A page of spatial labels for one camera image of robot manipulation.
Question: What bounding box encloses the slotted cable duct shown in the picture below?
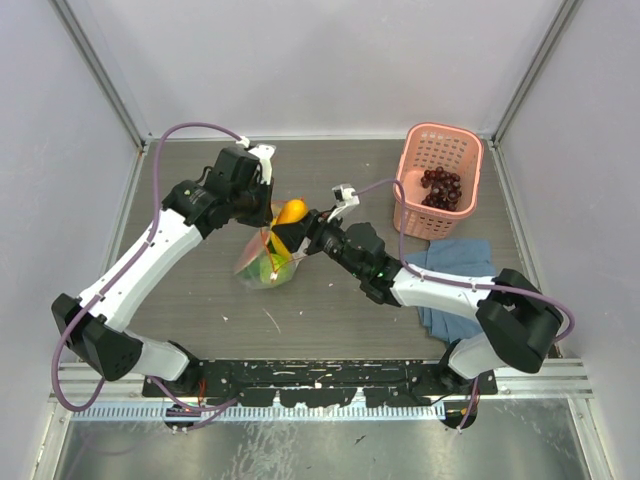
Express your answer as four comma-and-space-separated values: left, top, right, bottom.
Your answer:
72, 401, 445, 422

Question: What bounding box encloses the left aluminium frame post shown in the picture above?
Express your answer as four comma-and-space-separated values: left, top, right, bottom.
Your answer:
49, 0, 148, 150

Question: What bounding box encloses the green custard apple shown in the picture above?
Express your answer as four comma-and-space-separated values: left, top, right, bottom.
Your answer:
248, 255, 296, 289

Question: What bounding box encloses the blue folded cloth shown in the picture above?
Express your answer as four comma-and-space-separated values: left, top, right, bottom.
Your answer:
402, 237, 497, 344

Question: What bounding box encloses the dark purple grape bunch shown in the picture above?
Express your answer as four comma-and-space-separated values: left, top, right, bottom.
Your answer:
420, 167, 462, 211

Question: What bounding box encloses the aluminium front rail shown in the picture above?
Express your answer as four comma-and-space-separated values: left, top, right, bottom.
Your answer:
58, 358, 594, 403

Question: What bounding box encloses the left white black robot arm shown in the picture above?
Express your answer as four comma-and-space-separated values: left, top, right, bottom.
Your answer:
51, 144, 275, 396

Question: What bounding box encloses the yellow lemon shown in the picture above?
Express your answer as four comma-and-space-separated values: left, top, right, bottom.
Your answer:
269, 231, 291, 259

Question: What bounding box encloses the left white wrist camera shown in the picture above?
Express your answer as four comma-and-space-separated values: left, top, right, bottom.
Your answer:
236, 136, 276, 185

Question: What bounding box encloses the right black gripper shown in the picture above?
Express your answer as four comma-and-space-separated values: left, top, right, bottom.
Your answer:
272, 206, 365, 280

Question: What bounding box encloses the yellow orange mango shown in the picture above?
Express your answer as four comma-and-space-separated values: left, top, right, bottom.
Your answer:
275, 199, 308, 225

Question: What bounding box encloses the aluminium frame post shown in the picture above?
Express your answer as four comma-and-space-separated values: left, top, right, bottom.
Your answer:
49, 0, 148, 150
490, 0, 583, 145

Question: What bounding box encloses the pink plastic basket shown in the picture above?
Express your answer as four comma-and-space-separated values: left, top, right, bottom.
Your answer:
393, 123, 484, 240

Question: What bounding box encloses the right aluminium frame post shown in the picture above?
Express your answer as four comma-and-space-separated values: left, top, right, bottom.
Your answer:
490, 0, 583, 145

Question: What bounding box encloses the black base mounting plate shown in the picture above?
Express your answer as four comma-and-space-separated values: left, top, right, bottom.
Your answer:
142, 357, 500, 408

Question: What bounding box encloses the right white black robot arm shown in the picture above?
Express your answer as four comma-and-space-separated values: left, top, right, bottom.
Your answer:
273, 210, 562, 394

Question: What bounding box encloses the clear red zip top bag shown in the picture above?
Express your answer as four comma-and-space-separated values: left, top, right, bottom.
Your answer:
234, 198, 309, 290

